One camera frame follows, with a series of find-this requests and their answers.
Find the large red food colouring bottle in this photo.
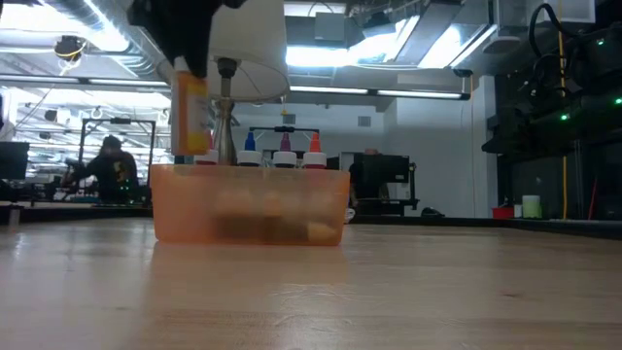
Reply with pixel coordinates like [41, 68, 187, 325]
[301, 131, 328, 170]

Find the orange translucent plastic bin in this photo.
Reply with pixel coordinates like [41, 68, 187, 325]
[150, 163, 351, 247]

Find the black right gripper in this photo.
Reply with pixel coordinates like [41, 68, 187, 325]
[480, 89, 622, 157]

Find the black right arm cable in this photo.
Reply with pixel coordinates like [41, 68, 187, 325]
[528, 2, 584, 98]

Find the black monitor on stand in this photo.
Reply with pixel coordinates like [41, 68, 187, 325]
[362, 153, 420, 215]

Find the large yellow food colouring bottle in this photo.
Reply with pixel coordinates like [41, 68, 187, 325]
[170, 56, 212, 157]

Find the pale green container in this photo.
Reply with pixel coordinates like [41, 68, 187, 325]
[522, 193, 542, 220]

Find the person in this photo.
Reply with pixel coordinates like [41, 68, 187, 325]
[348, 148, 386, 208]
[61, 134, 141, 204]

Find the black background monitor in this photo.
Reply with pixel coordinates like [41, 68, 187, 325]
[0, 140, 30, 181]

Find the large purple food colouring bottle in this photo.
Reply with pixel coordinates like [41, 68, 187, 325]
[271, 131, 298, 169]

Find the large blue food colouring bottle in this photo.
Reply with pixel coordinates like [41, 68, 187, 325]
[236, 130, 262, 167]

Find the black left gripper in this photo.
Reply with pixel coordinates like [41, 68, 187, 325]
[128, 0, 234, 79]

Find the long ceiling light bar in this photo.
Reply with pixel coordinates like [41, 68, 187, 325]
[290, 85, 471, 101]
[0, 72, 172, 94]

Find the black yellow ceiling cord reel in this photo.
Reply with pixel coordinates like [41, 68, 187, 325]
[52, 34, 89, 63]

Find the white shade silver table lamp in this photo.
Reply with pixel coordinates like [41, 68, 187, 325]
[155, 0, 292, 166]

